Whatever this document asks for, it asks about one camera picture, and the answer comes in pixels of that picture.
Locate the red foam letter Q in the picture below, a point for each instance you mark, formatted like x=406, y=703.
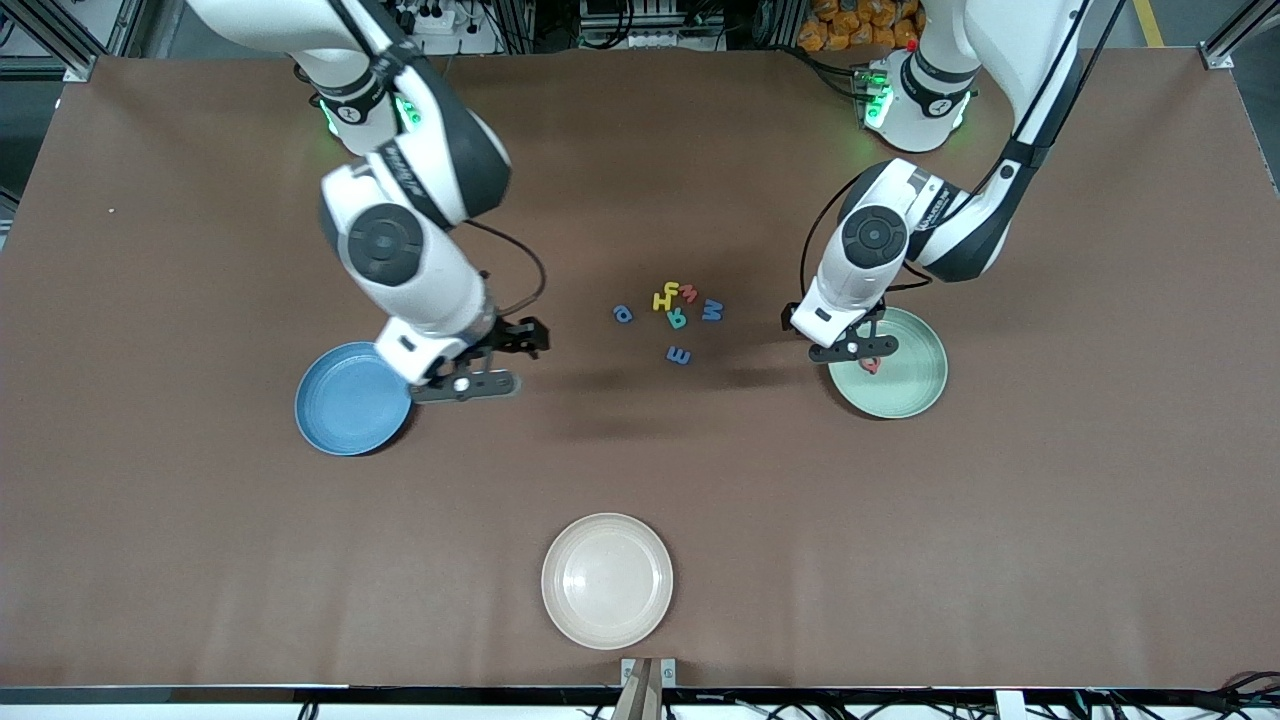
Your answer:
x=873, y=368

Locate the angular blue foam letter M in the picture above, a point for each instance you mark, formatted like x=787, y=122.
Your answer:
x=712, y=312

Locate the teal foam letter R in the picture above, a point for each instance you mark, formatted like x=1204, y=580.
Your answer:
x=678, y=322

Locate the rounded blue foam letter m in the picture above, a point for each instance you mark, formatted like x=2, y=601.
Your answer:
x=679, y=355

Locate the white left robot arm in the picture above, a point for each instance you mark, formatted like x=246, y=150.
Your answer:
x=1030, y=50

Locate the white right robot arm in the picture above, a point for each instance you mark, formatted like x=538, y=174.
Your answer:
x=440, y=290

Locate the green plate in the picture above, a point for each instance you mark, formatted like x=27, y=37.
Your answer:
x=910, y=385

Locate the blue plate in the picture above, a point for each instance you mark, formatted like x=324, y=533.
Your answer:
x=340, y=410

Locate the yellow foam letter H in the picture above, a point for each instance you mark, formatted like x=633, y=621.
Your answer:
x=661, y=301

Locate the brown table cover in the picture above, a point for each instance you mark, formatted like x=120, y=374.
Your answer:
x=640, y=470

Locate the beige plate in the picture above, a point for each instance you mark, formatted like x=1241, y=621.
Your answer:
x=607, y=580

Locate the pile of orange packets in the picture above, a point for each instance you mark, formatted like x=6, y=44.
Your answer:
x=850, y=25

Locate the long white socket bar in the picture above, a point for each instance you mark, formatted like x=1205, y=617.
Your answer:
x=650, y=40

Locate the white power strip with plugs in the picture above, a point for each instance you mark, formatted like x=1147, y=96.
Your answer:
x=435, y=18

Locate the small metal bracket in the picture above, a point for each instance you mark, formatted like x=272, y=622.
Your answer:
x=628, y=668

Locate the aluminium frame post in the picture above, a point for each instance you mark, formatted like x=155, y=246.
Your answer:
x=1225, y=50
x=30, y=68

